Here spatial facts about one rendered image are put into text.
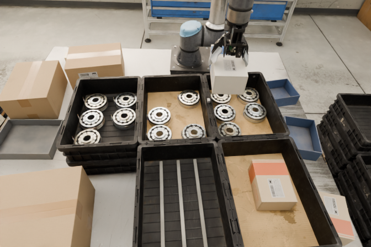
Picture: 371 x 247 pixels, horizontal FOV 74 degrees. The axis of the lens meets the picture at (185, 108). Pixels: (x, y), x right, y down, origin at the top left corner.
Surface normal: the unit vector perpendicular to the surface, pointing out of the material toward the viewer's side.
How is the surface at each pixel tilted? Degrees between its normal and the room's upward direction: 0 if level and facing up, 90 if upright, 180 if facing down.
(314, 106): 0
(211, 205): 0
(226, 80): 90
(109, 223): 0
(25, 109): 90
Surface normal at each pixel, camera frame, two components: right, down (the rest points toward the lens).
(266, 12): 0.00, 0.73
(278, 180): 0.03, -0.68
